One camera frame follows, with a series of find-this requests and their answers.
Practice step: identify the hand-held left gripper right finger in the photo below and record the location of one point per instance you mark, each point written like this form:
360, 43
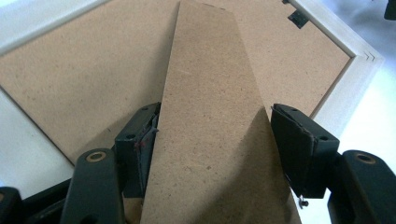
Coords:
305, 152

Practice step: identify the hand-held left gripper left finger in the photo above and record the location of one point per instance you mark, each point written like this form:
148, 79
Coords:
137, 149

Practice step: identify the wooden picture frame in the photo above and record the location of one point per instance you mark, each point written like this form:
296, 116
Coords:
93, 77

